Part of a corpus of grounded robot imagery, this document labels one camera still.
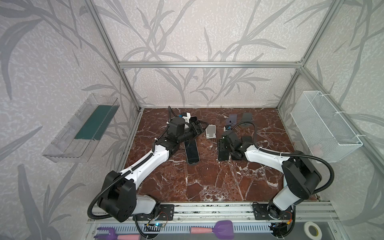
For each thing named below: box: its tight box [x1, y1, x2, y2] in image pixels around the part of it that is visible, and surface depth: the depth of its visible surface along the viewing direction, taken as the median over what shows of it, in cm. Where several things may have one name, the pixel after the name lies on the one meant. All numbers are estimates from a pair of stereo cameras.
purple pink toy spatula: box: [190, 220, 234, 240], surface depth 70 cm
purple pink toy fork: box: [93, 227, 142, 240], surface depth 69 cm
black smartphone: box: [230, 151, 244, 160], surface depth 66 cm
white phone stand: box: [205, 124, 217, 139], surface depth 104 cm
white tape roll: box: [303, 221, 323, 240], surface depth 69 cm
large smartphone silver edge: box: [183, 138, 200, 165], surface depth 88 cm
